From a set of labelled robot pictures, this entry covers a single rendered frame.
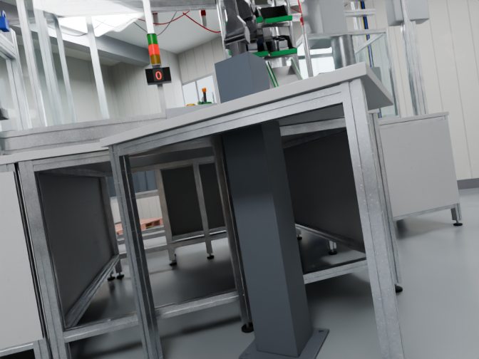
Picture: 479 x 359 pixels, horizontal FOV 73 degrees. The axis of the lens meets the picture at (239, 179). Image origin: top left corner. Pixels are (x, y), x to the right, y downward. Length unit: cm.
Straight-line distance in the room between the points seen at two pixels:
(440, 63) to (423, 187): 255
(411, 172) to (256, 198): 171
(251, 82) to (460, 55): 406
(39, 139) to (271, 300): 106
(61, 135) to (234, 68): 73
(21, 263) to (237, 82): 102
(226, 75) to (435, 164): 196
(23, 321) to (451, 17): 501
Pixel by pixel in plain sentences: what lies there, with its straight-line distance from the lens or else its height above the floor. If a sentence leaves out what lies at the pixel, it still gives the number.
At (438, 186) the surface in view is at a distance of 281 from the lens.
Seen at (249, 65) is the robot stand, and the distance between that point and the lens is 116.
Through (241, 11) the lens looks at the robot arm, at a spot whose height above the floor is 131.
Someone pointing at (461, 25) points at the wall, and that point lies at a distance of 509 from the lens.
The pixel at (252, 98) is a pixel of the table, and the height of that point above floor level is 85.
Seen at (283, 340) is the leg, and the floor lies 7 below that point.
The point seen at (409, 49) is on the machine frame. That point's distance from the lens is 288.
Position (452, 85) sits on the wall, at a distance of 494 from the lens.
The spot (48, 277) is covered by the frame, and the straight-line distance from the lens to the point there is 144.
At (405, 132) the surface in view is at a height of 75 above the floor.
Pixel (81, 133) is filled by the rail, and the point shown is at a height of 92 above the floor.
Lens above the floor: 67
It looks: 1 degrees down
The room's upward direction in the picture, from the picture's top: 9 degrees counter-clockwise
